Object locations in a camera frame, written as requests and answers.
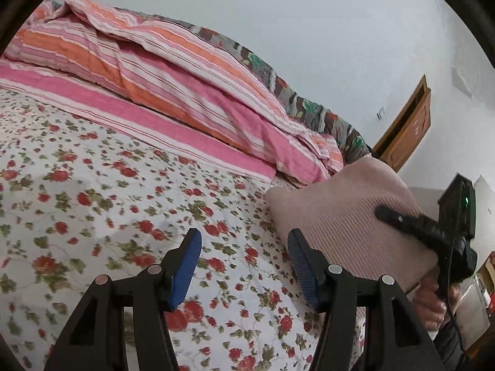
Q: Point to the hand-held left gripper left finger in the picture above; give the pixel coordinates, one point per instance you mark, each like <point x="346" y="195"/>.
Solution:
<point x="187" y="266"/>

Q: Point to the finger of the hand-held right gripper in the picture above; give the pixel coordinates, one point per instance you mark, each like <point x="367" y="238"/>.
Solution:
<point x="410" y="224"/>

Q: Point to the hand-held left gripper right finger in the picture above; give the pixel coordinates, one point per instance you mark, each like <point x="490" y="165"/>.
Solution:
<point x="303" y="270"/>

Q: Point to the pink knit garment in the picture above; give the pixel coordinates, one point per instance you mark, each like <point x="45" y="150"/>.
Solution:
<point x="348" y="208"/>

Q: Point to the person's right forearm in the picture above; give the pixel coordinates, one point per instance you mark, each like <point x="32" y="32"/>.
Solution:
<point x="448" y="349"/>

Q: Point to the person's right hand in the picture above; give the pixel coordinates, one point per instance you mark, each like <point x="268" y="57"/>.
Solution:
<point x="429" y="305"/>

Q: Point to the orange wooden door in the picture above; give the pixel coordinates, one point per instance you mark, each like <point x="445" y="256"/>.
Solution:
<point x="410" y="131"/>

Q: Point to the grey cabinet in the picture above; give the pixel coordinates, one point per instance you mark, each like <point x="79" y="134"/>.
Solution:
<point x="473" y="309"/>

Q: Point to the floral bed sheet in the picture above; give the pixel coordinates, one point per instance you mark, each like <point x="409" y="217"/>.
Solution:
<point x="96" y="201"/>

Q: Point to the multicoloured patterned blanket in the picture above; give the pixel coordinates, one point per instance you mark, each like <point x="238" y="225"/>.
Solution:
<point x="309" y="104"/>

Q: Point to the pink orange striped quilt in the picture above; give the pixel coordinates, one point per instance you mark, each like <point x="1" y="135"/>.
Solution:
<point x="154" y="85"/>

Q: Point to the white wall switch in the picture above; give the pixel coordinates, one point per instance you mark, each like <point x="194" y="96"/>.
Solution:
<point x="381" y="114"/>

